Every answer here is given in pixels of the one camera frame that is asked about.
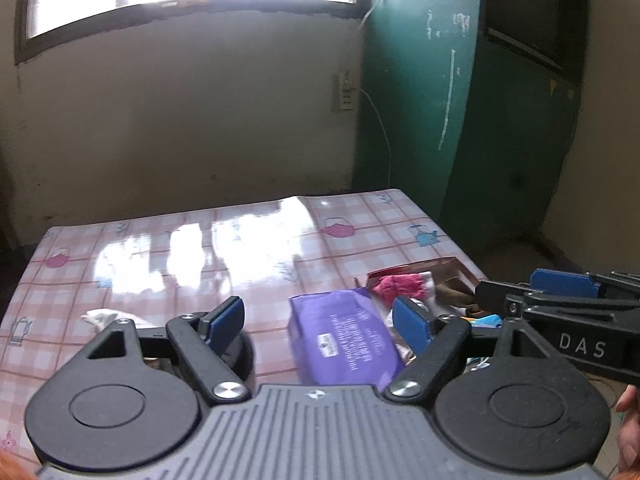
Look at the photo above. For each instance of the blue surgical face mask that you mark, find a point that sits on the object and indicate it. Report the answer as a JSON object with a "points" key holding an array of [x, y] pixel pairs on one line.
{"points": [[487, 321]]}

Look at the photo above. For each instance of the pink small sock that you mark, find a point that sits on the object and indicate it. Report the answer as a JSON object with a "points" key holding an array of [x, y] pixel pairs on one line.
{"points": [[391, 287]]}

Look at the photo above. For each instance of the wall power socket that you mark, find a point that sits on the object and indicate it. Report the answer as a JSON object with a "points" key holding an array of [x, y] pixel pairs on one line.
{"points": [[342, 99]]}

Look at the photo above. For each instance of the black lidded travel cup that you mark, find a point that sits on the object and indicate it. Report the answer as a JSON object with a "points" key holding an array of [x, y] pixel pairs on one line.
{"points": [[159, 354]]}

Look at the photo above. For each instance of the pink checkered tablecloth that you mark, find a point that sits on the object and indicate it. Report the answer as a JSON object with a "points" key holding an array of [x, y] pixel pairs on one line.
{"points": [[160, 267]]}

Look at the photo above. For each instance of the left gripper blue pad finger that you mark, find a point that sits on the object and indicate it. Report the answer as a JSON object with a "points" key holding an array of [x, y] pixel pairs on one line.
{"points": [[566, 284]]}

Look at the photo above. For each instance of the green door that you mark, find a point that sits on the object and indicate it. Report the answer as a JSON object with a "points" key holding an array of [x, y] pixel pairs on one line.
{"points": [[470, 108]]}

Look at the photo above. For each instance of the person's right hand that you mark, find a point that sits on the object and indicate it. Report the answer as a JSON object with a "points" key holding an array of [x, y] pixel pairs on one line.
{"points": [[628, 437]]}

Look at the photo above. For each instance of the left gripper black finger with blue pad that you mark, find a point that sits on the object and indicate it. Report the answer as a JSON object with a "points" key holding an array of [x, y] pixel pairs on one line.
{"points": [[442, 347], [199, 340]]}

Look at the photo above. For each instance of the purple wipes pack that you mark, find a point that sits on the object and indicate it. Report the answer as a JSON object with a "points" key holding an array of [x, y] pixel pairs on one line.
{"points": [[339, 338]]}

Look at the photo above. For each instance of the cardboard box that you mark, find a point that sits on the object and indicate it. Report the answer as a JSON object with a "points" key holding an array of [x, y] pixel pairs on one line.
{"points": [[433, 271]]}

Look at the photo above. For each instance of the brown corduroy cloth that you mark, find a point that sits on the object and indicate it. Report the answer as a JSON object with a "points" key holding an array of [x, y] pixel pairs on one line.
{"points": [[454, 293]]}

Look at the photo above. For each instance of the white drawstring cloth bag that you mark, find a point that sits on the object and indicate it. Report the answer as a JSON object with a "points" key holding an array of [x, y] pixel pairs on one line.
{"points": [[99, 319]]}

